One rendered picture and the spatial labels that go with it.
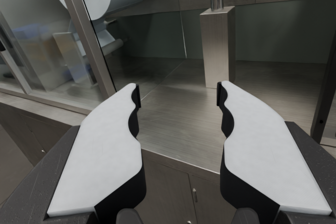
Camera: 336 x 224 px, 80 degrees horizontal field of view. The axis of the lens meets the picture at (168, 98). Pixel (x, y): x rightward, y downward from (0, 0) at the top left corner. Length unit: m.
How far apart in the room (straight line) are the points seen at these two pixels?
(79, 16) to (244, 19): 0.64
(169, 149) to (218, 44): 0.37
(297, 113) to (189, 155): 0.33
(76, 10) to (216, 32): 0.41
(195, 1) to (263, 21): 0.30
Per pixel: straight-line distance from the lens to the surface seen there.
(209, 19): 0.69
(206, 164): 0.51
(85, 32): 0.59
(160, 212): 0.94
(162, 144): 0.58
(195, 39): 1.04
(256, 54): 0.98
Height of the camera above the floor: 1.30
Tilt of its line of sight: 31 degrees down
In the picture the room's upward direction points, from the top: 12 degrees counter-clockwise
